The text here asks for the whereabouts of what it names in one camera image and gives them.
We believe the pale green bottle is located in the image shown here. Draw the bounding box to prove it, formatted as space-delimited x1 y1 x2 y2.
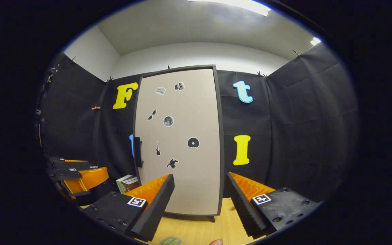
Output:
159 236 183 245

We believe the black cabinet door handle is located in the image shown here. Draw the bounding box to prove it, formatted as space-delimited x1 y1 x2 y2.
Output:
134 137 143 168

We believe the black backdrop cloth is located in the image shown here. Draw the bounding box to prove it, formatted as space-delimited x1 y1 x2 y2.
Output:
36 43 359 205

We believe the row of black clips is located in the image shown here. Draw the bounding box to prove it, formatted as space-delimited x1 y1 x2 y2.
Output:
68 50 301 84

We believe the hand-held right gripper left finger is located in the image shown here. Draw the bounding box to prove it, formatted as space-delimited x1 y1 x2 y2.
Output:
82 174 175 243

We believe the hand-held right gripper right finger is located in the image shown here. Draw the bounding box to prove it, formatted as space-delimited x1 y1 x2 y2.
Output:
225 171 320 239

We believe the long ceiling light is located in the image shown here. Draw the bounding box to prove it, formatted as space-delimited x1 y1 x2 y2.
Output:
187 0 271 17

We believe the dark equipment stand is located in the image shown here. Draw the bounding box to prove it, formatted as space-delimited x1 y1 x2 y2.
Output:
34 64 60 148

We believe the beige cabinet door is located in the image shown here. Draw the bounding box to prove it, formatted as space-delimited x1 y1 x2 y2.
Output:
135 69 221 215

